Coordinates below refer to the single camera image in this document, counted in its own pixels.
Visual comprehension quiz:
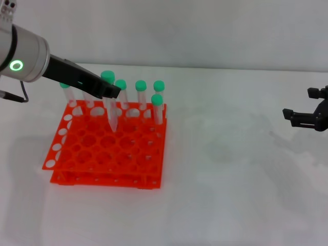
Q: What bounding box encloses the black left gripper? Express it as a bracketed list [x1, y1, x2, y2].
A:
[42, 54, 121, 100]

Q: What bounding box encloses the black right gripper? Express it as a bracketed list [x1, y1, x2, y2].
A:
[282, 85, 328, 133]

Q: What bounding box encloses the orange plastic test tube rack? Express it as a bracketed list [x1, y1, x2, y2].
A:
[42, 99, 169, 190]

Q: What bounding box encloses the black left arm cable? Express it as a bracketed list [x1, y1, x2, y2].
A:
[0, 80, 30, 104]

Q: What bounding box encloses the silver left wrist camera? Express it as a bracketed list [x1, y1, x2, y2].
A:
[0, 0, 18, 25]

